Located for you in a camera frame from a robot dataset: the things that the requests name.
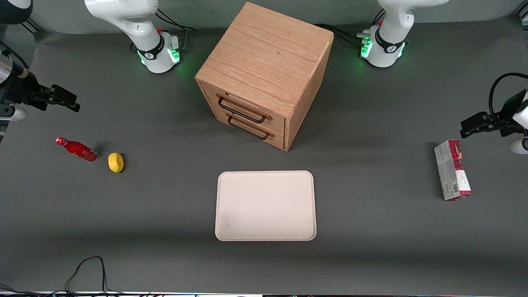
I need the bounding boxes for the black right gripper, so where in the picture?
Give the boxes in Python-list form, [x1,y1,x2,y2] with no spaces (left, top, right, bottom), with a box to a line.
[4,72,81,113]

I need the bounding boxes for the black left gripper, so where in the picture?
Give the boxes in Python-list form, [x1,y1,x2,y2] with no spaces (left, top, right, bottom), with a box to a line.
[460,91,527,139]

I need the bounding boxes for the red coke bottle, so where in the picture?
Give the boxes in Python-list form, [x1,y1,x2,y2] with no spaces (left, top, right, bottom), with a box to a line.
[56,137,99,162]

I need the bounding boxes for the beige rectangular tray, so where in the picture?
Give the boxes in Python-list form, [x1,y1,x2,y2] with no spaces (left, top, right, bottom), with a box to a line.
[214,170,317,242]

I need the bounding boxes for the grey red carton box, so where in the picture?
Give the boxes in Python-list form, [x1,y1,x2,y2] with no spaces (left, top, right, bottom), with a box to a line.
[434,139,473,202]

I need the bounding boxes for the yellow lemon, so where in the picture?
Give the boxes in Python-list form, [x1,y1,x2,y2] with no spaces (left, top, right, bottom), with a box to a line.
[108,152,125,174]

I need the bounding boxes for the wooden drawer front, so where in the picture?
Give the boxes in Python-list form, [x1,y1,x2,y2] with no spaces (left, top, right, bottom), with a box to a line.
[214,111,286,150]
[200,82,286,133]

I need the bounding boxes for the wooden drawer cabinet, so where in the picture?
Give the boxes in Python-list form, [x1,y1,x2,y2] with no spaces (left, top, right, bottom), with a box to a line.
[194,2,335,152]

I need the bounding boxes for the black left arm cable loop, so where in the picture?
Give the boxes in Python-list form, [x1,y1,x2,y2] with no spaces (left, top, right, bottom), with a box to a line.
[488,73,528,117]

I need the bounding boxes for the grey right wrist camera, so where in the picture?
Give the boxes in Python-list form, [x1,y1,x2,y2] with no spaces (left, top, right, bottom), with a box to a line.
[0,105,28,121]

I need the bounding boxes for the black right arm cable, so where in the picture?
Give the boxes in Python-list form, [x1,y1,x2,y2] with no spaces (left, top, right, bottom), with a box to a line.
[0,40,30,79]

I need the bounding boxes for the black right arm base cables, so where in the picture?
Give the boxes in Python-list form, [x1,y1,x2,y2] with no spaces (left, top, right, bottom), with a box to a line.
[155,8,197,53]

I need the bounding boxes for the black arm base cables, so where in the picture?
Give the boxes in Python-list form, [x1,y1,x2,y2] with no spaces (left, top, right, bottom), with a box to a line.
[315,8,387,48]
[155,8,197,53]

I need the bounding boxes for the black left arm base cables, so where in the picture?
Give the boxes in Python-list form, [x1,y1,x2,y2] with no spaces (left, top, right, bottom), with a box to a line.
[315,8,387,48]

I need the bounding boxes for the thin black table cable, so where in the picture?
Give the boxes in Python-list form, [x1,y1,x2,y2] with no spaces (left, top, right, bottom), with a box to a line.
[0,256,165,297]

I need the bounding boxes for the black metal drawer handle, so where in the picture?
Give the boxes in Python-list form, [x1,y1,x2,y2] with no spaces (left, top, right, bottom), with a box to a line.
[217,96,267,124]
[227,115,270,141]

